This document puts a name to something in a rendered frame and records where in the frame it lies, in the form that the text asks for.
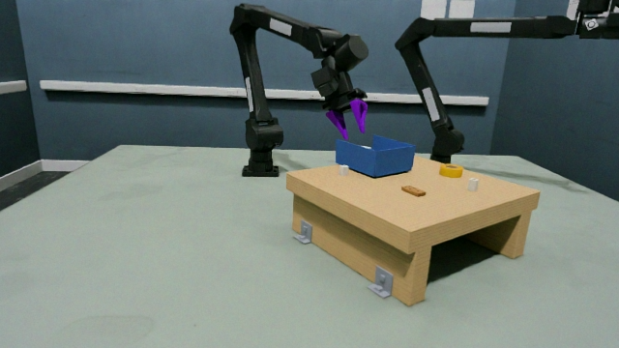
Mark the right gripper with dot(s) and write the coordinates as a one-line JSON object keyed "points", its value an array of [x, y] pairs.
{"points": [[351, 100]]}

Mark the blue open-top tray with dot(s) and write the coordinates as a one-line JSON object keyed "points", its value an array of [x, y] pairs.
{"points": [[387, 156]]}

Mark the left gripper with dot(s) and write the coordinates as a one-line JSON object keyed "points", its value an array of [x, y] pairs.
{"points": [[610, 33]]}

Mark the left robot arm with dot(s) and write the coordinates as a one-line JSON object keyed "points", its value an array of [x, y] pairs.
{"points": [[449, 140]]}

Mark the yellow tape roll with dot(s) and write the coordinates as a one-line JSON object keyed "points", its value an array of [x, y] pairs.
{"points": [[451, 170]]}

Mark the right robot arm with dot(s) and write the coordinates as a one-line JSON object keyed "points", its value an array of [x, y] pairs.
{"points": [[340, 54]]}

